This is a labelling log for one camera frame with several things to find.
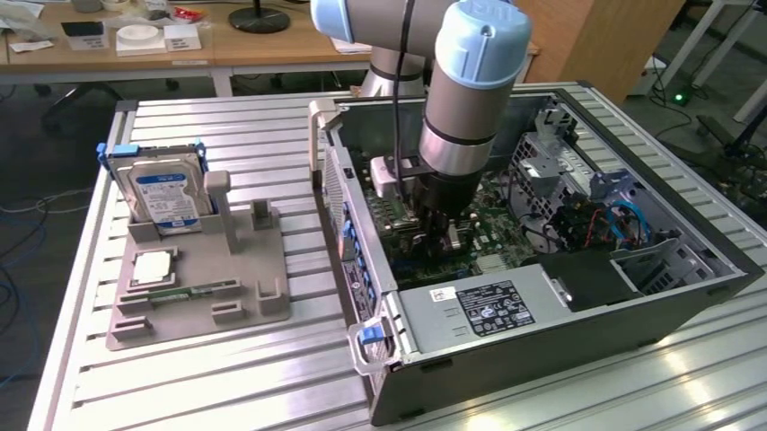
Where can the silver CPU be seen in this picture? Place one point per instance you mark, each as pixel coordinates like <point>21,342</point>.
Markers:
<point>153,267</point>

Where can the white desk frame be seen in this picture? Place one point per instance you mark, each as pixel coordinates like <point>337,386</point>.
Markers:
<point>700,67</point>

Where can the wooden desk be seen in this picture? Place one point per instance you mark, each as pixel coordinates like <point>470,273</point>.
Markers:
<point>270,49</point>

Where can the red package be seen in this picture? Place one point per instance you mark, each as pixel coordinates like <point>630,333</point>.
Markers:
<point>187,14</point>

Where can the wooden cabinet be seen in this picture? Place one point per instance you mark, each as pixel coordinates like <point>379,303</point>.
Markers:
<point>600,45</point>

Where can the grey cup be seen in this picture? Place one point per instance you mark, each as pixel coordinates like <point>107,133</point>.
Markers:
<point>89,5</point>

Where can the black connector block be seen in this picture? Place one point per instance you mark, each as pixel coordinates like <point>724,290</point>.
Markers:
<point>570,229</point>

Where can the green RAM stick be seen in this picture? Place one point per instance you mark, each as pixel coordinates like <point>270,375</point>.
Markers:
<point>174,296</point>

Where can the black office chair base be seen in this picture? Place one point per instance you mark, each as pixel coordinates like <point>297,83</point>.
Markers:
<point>61,108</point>

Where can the black device green light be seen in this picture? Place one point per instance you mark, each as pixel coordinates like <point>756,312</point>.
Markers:
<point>680,96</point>

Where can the black graphics card green board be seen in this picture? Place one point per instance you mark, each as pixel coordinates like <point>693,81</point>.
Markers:
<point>458,238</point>

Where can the grey power supply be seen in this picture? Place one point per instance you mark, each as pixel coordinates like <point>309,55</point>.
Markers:
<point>431,323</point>

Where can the black round monitor base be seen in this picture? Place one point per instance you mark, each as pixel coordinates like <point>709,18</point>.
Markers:
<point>259,22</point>

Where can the white box black lid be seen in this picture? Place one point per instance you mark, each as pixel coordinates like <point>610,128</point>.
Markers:
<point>87,42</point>

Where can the white paper sheets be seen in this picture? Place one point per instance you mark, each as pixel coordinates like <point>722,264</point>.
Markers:
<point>347,48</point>

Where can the grey parts rack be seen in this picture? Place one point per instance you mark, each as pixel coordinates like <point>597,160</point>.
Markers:
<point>198,265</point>

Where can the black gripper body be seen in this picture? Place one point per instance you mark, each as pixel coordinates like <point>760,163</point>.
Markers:
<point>450,193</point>

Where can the white cup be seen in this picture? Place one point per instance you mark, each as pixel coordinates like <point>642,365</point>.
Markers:
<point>114,4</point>

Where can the hard disk blue label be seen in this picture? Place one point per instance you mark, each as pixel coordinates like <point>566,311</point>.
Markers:
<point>169,197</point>

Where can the white labelled box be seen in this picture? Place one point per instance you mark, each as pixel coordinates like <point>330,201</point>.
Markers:
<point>182,40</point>

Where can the blue disk caddy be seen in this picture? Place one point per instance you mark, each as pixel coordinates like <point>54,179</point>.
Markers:
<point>123,149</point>

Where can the white round dish block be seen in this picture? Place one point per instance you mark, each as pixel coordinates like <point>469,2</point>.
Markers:
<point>141,42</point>

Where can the green motherboard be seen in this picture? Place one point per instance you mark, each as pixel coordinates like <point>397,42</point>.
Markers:
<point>503,233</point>

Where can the open dark grey PC case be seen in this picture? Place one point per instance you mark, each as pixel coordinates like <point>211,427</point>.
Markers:
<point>540,359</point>

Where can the white paper card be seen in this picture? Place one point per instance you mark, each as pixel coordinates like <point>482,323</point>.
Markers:
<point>30,46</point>

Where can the clear plastic bag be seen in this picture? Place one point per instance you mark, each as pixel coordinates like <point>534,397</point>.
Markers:
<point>18,20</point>

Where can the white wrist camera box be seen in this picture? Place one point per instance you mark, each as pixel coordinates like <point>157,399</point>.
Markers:
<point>385,177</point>

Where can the silver chipset heat sink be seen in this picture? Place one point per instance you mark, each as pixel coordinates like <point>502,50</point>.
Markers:
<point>494,264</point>

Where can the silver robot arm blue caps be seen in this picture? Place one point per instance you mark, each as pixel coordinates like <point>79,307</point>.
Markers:
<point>462,112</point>

